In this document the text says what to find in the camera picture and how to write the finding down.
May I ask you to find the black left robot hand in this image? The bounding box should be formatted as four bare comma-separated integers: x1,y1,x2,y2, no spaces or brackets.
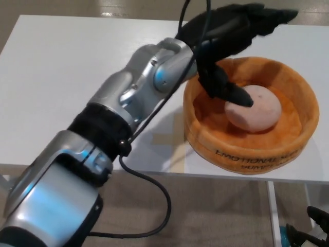
174,2,299,108

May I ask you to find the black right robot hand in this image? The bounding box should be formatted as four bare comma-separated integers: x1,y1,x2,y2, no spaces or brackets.
285,205,329,247

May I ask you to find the pink round plush toy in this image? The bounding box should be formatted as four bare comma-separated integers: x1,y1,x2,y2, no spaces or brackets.
225,85,281,134

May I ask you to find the orange plush round plate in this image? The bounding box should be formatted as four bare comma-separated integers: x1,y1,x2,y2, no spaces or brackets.
182,56,320,177

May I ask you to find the teal patterned object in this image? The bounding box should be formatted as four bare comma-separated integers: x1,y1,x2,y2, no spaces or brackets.
279,225,291,247

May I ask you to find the short beige tape strip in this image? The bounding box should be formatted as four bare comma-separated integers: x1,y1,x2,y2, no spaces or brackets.
151,132,186,145

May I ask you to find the long beige tape strip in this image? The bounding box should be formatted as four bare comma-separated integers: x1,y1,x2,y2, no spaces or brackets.
169,113,186,172

